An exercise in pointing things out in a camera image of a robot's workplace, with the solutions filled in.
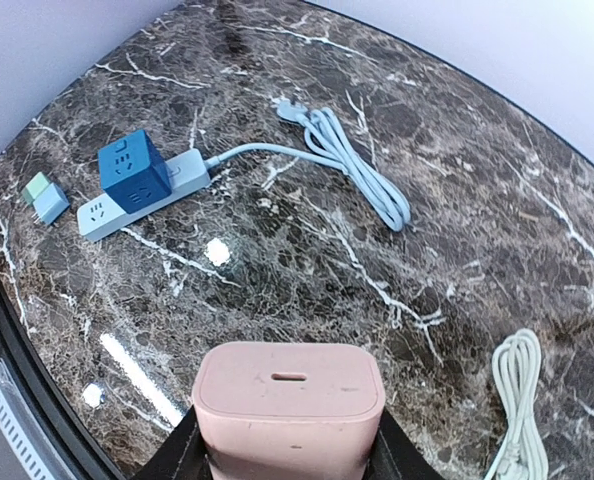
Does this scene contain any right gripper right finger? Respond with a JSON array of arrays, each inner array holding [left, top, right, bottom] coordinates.
[[374, 412, 443, 480]]

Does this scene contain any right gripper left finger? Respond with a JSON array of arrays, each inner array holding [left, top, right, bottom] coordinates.
[[135, 407, 212, 480]]

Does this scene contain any pink plug adapter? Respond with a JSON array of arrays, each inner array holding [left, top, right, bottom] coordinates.
[[192, 342, 385, 479]]

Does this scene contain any blue cube socket adapter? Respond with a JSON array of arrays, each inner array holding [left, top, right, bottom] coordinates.
[[98, 130, 172, 214]]

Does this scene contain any light blue plug adapter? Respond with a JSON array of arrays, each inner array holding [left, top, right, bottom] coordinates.
[[33, 183, 70, 225]]

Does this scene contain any green plug adapter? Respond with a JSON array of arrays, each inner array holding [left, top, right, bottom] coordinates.
[[22, 172, 53, 217]]

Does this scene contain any light blue power strip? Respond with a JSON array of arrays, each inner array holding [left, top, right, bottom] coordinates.
[[77, 149, 210, 242]]

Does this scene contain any grey slotted cable duct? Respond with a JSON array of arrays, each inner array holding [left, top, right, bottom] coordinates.
[[0, 344, 53, 480]]

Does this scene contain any black front rail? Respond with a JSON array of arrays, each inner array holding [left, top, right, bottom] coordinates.
[[0, 280, 124, 479]]

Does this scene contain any light blue power cable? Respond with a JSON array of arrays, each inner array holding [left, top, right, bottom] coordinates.
[[204, 97, 412, 233]]

